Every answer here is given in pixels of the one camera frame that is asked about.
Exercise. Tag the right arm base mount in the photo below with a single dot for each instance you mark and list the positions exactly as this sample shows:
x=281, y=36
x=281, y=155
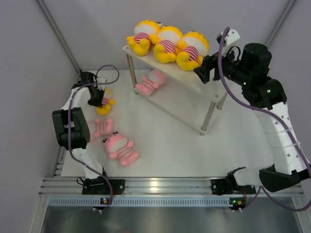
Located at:
x=225, y=186

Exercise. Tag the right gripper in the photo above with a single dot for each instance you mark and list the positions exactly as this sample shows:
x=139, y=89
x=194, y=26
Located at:
x=209, y=63

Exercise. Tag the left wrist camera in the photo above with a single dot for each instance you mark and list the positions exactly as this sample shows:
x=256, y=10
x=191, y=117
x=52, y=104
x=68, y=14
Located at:
x=100, y=80

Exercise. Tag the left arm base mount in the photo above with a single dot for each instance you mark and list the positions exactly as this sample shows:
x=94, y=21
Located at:
x=100, y=186

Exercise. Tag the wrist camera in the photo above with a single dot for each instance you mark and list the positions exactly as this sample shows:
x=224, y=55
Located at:
x=231, y=38
x=100, y=80

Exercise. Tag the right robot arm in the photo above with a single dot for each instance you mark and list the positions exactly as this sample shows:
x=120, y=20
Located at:
x=267, y=98

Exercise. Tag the grey slotted cable duct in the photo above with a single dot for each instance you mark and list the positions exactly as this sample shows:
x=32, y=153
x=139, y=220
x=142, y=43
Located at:
x=144, y=202

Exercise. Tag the yellow plush on shelf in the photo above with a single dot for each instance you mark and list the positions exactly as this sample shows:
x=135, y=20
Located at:
x=140, y=42

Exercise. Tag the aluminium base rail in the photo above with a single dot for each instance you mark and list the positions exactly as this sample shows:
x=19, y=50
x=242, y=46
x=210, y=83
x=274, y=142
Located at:
x=136, y=186

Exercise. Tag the pink plush under shelf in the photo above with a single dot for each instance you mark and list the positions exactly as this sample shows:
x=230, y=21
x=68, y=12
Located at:
x=150, y=82

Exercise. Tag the pink plush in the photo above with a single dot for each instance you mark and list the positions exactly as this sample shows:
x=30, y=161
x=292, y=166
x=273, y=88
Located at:
x=99, y=128
x=118, y=146
x=150, y=82

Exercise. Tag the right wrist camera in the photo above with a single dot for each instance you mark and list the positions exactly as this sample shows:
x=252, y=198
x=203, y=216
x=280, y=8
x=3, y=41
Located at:
x=231, y=38

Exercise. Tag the white two-tier shelf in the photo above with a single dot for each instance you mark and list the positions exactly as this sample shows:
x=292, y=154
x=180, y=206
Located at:
x=183, y=95

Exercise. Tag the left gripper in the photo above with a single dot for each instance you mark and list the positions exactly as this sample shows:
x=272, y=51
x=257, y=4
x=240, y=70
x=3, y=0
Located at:
x=98, y=103

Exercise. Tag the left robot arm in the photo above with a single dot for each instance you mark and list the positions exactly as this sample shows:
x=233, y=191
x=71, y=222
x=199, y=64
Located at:
x=71, y=127

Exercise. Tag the yellow plush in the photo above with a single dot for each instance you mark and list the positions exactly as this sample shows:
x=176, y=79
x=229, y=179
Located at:
x=107, y=103
x=166, y=44
x=140, y=42
x=193, y=46

